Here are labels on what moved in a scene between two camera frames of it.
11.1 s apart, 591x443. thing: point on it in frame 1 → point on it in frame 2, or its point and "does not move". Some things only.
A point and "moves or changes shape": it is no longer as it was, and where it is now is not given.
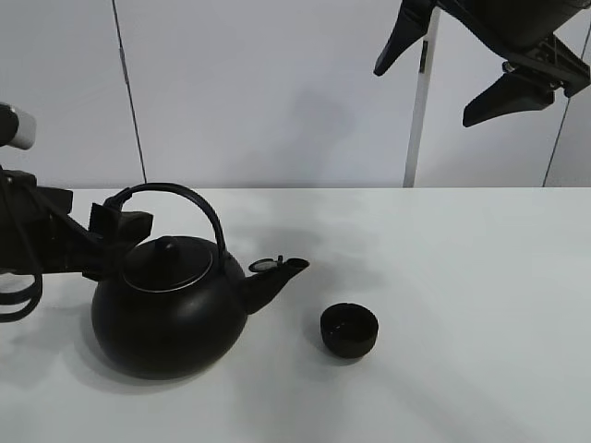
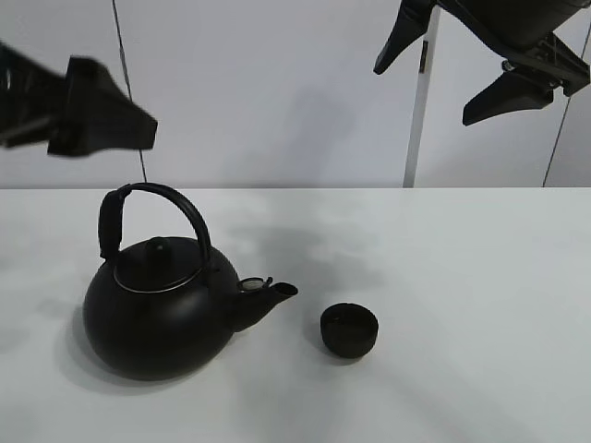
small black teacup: [348, 330] does not move
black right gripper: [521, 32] does not move
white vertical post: [419, 114] does not move
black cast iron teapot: [181, 305] moves or changes shape
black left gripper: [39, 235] → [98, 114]
